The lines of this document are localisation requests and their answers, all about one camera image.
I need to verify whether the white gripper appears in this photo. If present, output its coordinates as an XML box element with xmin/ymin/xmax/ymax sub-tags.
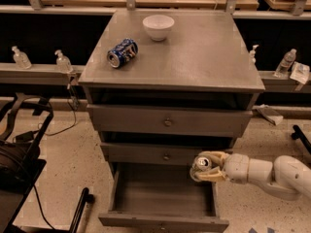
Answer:
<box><xmin>195</xmin><ymin>151</ymin><xmax>250</xmax><ymax>184</ymax></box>

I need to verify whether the silver green 7up can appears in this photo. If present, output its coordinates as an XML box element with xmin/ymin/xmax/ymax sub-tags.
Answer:
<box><xmin>190</xmin><ymin>156</ymin><xmax>212</xmax><ymax>182</ymax></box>

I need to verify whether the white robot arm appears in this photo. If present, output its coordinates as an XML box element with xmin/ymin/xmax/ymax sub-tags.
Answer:
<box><xmin>190</xmin><ymin>151</ymin><xmax>311</xmax><ymax>200</ymax></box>

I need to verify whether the bottom grey drawer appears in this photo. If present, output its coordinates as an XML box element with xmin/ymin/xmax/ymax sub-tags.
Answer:
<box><xmin>99</xmin><ymin>163</ymin><xmax>229</xmax><ymax>233</ymax></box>

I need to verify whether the grey drawer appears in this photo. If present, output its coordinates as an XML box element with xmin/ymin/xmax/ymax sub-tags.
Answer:
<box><xmin>86</xmin><ymin>104</ymin><xmax>253</xmax><ymax>138</ymax></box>
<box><xmin>101</xmin><ymin>142</ymin><xmax>228</xmax><ymax>165</ymax></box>
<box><xmin>99</xmin><ymin>163</ymin><xmax>229</xmax><ymax>233</ymax></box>

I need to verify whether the grey drawer cabinet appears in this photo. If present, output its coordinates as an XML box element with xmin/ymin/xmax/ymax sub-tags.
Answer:
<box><xmin>78</xmin><ymin>9</ymin><xmax>266</xmax><ymax>233</ymax></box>

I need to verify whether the middle grey drawer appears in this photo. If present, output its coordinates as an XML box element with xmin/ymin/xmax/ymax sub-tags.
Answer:
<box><xmin>101</xmin><ymin>142</ymin><xmax>228</xmax><ymax>165</ymax></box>

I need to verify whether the top grey drawer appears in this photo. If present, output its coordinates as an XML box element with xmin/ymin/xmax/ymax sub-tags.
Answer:
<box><xmin>86</xmin><ymin>104</ymin><xmax>253</xmax><ymax>138</ymax></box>

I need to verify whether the blue pepsi can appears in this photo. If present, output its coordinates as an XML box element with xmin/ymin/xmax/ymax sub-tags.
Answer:
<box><xmin>107</xmin><ymin>38</ymin><xmax>138</xmax><ymax>68</ymax></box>

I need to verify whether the grey box on floor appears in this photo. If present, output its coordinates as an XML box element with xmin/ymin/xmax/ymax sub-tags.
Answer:
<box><xmin>257</xmin><ymin>105</ymin><xmax>284</xmax><ymax>125</ymax></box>

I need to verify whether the black caster leg right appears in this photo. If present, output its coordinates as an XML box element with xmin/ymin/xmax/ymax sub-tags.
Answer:
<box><xmin>291</xmin><ymin>125</ymin><xmax>311</xmax><ymax>154</ymax></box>

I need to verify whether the clear pump bottle right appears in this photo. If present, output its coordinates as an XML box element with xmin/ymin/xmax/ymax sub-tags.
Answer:
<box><xmin>249</xmin><ymin>45</ymin><xmax>259</xmax><ymax>64</ymax></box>

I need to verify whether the clear pump bottle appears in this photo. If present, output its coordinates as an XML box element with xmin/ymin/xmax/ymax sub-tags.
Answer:
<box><xmin>249</xmin><ymin>45</ymin><xmax>259</xmax><ymax>64</ymax></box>
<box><xmin>12</xmin><ymin>46</ymin><xmax>32</xmax><ymax>69</ymax></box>
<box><xmin>54</xmin><ymin>50</ymin><xmax>73</xmax><ymax>74</ymax></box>

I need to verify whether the clear water bottle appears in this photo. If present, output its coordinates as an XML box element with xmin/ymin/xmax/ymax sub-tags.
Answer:
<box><xmin>274</xmin><ymin>49</ymin><xmax>296</xmax><ymax>77</ymax></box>

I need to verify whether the white plastic packet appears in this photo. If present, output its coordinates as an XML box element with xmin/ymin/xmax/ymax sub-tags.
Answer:
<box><xmin>290</xmin><ymin>62</ymin><xmax>310</xmax><ymax>84</ymax></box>

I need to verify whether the black chair leg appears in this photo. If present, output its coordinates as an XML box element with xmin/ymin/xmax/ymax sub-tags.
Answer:
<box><xmin>69</xmin><ymin>187</ymin><xmax>94</xmax><ymax>233</ymax></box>

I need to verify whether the white ceramic bowl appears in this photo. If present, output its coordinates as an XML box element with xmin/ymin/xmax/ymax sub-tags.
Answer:
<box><xmin>143</xmin><ymin>15</ymin><xmax>175</xmax><ymax>41</ymax></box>

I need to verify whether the clear pump bottle far left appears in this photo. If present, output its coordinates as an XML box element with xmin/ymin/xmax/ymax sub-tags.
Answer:
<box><xmin>12</xmin><ymin>46</ymin><xmax>32</xmax><ymax>69</ymax></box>

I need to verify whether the black floor cable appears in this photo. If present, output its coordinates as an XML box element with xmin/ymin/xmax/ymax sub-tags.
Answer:
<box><xmin>33</xmin><ymin>81</ymin><xmax>81</xmax><ymax>231</ymax></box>

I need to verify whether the black equipment with straps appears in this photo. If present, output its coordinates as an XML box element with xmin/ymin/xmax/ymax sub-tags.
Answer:
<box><xmin>0</xmin><ymin>93</ymin><xmax>53</xmax><ymax>233</ymax></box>

